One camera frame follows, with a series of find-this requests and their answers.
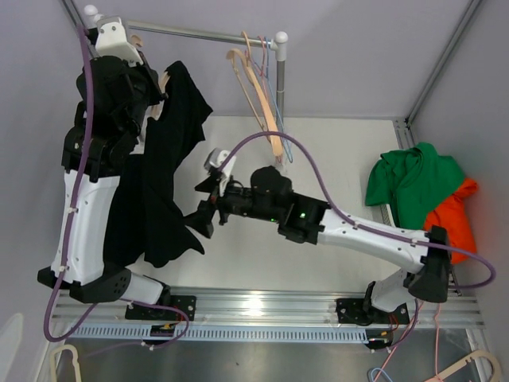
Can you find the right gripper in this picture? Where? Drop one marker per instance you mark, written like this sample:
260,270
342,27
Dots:
200,221

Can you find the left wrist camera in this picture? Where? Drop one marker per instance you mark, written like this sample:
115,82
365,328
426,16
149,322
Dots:
115,40

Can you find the beige hanger on floor right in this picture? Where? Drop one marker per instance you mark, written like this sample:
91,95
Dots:
477,355

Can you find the pink wire hanger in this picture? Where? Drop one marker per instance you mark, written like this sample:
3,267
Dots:
269,93

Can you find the beige hanger with green shirt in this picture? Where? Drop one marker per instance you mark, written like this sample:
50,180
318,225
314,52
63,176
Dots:
253,90

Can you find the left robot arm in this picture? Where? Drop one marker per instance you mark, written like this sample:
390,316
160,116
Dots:
92,165

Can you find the orange t shirt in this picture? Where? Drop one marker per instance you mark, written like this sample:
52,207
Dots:
451,215

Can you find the slotted cable duct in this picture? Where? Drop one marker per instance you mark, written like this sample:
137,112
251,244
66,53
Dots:
327,334

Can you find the blue hanger on floor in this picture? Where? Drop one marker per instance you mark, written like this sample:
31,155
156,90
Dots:
375,373

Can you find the black t shirt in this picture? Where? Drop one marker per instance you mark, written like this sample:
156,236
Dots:
144,220

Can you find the beige hanger with black shirt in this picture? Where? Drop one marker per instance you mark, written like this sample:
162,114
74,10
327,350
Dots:
155,110

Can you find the bright green t shirt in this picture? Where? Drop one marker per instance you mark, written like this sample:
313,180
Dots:
413,183

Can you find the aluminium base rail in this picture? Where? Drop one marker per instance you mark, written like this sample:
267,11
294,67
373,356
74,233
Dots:
261,308

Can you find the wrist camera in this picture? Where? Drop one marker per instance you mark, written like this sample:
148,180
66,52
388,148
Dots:
222,162
115,40

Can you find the metal clothes rack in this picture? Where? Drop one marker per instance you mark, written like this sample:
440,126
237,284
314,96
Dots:
277,45

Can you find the blue wire hanger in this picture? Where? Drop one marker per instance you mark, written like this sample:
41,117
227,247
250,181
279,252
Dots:
288,156

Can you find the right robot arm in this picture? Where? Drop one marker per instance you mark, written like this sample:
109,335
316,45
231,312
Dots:
423,263

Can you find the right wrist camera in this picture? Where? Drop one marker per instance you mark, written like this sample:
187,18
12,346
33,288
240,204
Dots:
222,162

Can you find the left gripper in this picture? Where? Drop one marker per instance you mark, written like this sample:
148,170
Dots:
151,78

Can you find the white plastic basket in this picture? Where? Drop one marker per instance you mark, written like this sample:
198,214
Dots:
387,215

